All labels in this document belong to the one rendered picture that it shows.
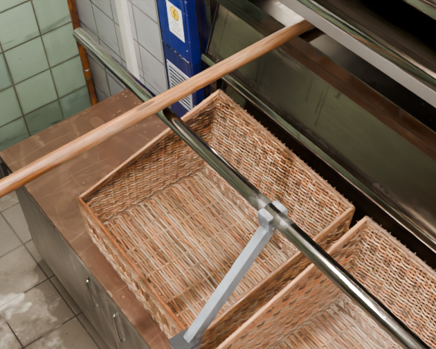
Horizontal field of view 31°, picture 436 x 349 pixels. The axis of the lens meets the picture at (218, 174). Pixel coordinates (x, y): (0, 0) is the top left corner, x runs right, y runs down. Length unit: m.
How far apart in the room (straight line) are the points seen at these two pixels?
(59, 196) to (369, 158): 0.97
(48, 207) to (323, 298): 0.84
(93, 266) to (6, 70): 1.08
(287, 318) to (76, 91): 1.61
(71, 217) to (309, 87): 0.80
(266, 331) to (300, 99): 0.55
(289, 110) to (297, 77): 0.09
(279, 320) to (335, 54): 0.62
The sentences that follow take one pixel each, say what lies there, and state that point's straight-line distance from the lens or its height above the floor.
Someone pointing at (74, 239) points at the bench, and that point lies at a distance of 2.20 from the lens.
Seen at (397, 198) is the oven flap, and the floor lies 0.96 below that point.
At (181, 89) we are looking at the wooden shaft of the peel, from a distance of 1.60.
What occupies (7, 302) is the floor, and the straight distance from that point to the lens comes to 2.86.
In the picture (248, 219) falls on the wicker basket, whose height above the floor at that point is 0.59.
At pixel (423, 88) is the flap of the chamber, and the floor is 1.41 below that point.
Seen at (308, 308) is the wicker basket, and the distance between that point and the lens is 1.92.
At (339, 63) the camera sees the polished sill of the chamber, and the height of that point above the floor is 1.18.
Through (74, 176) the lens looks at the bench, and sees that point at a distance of 2.36.
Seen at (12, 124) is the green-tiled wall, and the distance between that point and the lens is 3.12.
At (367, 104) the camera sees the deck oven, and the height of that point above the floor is 1.13.
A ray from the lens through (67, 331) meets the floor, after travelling 2.73.
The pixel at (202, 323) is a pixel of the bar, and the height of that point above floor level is 0.99.
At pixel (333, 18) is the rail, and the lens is 1.40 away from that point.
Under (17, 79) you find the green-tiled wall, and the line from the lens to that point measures 3.02.
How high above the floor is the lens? 2.24
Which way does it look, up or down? 46 degrees down
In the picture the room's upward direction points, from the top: 5 degrees counter-clockwise
